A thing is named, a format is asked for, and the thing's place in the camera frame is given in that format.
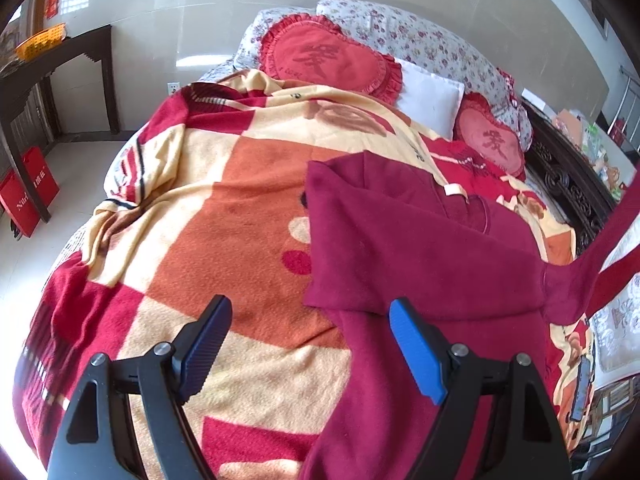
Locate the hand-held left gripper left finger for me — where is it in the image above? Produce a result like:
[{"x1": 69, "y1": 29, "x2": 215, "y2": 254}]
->
[{"x1": 47, "y1": 295, "x2": 233, "y2": 480}]

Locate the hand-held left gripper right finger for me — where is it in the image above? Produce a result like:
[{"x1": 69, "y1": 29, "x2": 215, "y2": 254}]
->
[{"x1": 389, "y1": 298, "x2": 573, "y2": 480}]

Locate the maroon sweater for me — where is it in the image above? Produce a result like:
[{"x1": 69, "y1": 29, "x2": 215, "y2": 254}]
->
[{"x1": 299, "y1": 150, "x2": 640, "y2": 480}]

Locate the red orange printed blanket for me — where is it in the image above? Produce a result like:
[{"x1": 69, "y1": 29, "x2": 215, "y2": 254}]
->
[{"x1": 12, "y1": 67, "x2": 596, "y2": 480}]

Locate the black small device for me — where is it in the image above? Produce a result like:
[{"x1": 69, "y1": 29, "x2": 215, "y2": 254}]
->
[{"x1": 571, "y1": 355, "x2": 595, "y2": 423}]

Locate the red garment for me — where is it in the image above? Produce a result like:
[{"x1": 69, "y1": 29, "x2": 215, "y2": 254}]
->
[{"x1": 586, "y1": 267, "x2": 640, "y2": 317}]

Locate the small red heart pillow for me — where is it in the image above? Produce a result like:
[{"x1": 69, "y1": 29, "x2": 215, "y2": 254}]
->
[{"x1": 452, "y1": 92, "x2": 528, "y2": 178}]

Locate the red shopping bag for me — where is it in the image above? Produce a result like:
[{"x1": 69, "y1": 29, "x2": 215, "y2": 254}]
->
[
  {"x1": 22, "y1": 146, "x2": 60, "y2": 211},
  {"x1": 0, "y1": 170, "x2": 42, "y2": 238}
]

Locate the white pillow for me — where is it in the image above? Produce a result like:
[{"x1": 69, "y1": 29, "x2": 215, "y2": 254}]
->
[{"x1": 392, "y1": 57, "x2": 466, "y2": 141}]

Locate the pile of packets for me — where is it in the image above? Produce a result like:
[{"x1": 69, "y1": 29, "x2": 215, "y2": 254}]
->
[{"x1": 552, "y1": 107, "x2": 628, "y2": 191}]

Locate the large red heart pillow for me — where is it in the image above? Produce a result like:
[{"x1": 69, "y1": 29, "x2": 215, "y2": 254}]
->
[{"x1": 258, "y1": 14, "x2": 403, "y2": 103}]

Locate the metal stair railing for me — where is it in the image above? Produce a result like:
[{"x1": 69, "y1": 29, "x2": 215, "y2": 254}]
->
[{"x1": 607, "y1": 65, "x2": 640, "y2": 151}]

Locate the dark wooden table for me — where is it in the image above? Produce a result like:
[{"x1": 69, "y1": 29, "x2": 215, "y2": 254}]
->
[{"x1": 0, "y1": 25, "x2": 121, "y2": 223}]

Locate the orange plastic basket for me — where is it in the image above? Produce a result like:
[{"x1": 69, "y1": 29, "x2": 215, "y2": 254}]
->
[{"x1": 14, "y1": 22, "x2": 67, "y2": 61}]

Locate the carved dark wooden bed frame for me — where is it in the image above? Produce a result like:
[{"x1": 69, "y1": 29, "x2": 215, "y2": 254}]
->
[{"x1": 520, "y1": 87, "x2": 618, "y2": 256}]

